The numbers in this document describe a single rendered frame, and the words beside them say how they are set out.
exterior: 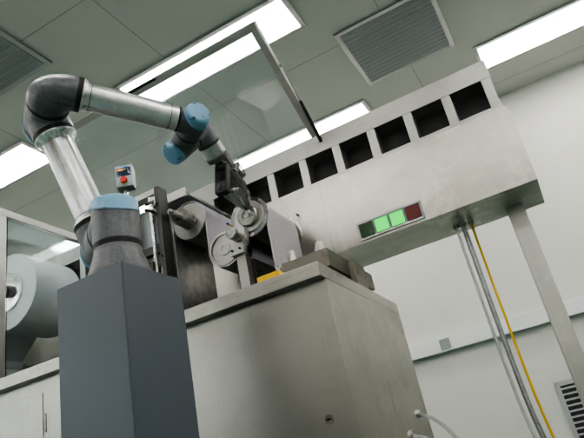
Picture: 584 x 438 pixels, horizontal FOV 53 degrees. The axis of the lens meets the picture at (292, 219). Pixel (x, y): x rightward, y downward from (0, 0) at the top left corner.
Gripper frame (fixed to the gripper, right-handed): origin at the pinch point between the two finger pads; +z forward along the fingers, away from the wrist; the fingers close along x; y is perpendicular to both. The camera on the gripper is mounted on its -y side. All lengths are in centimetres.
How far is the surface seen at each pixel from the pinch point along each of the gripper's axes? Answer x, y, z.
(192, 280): 33.6, -1.0, 17.3
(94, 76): 112, 153, -57
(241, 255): 4.5, -12.4, 9.8
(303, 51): 3, 195, -7
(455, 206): -61, 15, 36
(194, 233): 25.1, 4.7, 2.8
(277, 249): -4.8, -6.3, 15.8
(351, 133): -33, 50, 7
